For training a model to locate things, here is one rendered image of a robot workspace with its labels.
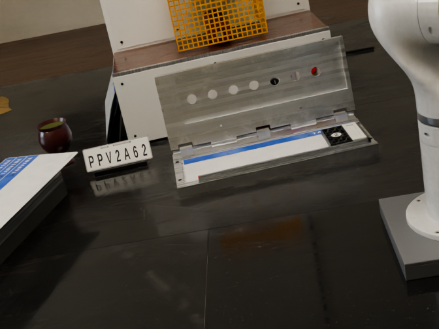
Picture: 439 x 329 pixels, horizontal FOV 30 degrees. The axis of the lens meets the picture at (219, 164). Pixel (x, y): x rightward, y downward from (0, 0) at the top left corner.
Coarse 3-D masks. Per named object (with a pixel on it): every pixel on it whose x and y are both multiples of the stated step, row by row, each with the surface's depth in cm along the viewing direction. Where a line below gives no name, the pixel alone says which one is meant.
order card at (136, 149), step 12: (108, 144) 196; (120, 144) 196; (132, 144) 196; (144, 144) 196; (84, 156) 195; (96, 156) 195; (108, 156) 196; (120, 156) 196; (132, 156) 196; (144, 156) 196; (96, 168) 195
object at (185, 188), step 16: (336, 112) 193; (352, 112) 192; (288, 128) 191; (304, 128) 192; (320, 128) 189; (208, 144) 191; (240, 144) 190; (368, 144) 175; (176, 160) 189; (304, 160) 175; (320, 160) 175; (336, 160) 175; (176, 176) 180; (224, 176) 175; (240, 176) 174; (256, 176) 175; (272, 176) 175; (192, 192) 175
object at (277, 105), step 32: (224, 64) 186; (256, 64) 188; (288, 64) 188; (320, 64) 189; (160, 96) 187; (224, 96) 189; (256, 96) 190; (288, 96) 190; (320, 96) 190; (352, 96) 190; (192, 128) 189; (224, 128) 189
